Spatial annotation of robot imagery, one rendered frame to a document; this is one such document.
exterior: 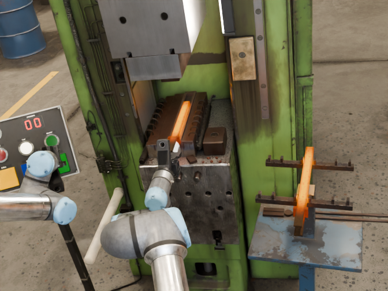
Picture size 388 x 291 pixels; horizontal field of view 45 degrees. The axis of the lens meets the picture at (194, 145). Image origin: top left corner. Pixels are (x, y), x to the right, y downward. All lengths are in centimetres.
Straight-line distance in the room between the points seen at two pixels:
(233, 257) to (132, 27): 112
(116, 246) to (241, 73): 88
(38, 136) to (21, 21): 446
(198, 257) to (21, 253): 134
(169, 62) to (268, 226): 74
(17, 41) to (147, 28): 476
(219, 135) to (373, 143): 187
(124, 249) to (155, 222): 11
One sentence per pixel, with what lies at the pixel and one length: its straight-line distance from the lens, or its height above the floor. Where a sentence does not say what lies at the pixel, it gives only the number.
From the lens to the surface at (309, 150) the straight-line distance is 178.
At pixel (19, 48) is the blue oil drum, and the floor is 13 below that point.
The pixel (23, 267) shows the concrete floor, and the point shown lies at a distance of 307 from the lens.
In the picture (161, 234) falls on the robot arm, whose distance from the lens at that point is 123.
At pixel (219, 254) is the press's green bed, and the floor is 40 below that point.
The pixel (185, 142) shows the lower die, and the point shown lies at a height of 98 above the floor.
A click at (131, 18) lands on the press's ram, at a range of 168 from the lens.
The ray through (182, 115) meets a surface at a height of 101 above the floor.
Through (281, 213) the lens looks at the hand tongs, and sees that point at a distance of 189.
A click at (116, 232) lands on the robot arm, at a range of 126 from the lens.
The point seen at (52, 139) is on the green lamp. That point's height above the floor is 110.
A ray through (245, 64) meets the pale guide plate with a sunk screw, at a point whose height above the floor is 125.
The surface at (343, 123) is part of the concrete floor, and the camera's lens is 378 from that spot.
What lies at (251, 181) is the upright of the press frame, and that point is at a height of 67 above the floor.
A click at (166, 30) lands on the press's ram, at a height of 146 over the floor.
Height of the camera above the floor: 199
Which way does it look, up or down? 33 degrees down
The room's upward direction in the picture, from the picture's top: 10 degrees counter-clockwise
